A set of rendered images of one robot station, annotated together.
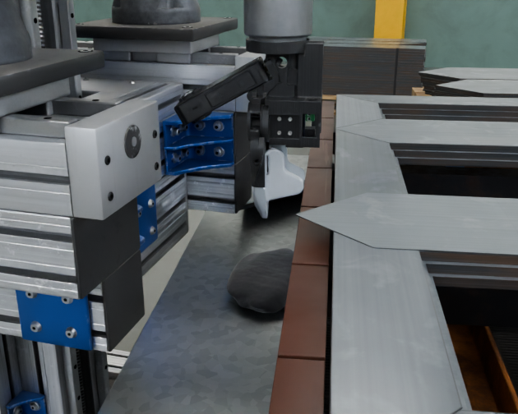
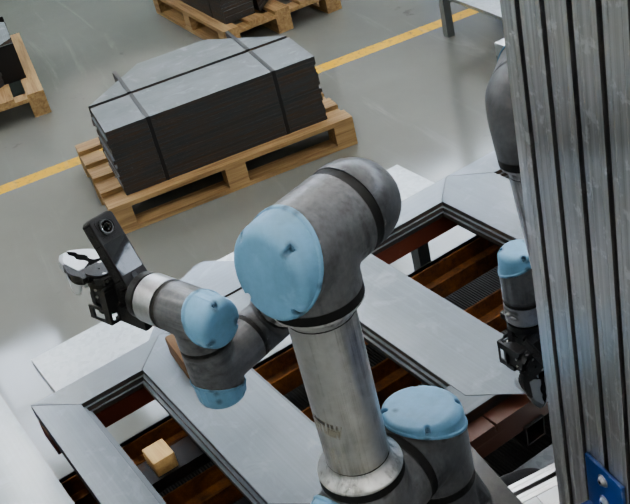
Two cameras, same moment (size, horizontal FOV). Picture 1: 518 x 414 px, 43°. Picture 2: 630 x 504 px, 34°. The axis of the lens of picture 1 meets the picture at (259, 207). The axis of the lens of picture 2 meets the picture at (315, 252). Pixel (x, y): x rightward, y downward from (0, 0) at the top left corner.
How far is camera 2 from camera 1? 2.40 m
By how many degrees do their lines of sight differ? 104
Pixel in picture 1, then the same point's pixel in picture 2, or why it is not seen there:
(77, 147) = not seen: outside the picture
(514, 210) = (427, 346)
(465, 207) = (443, 359)
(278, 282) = (511, 477)
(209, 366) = not seen: hidden behind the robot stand
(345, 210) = (501, 383)
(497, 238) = (472, 333)
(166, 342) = not seen: hidden behind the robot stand
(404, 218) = (484, 364)
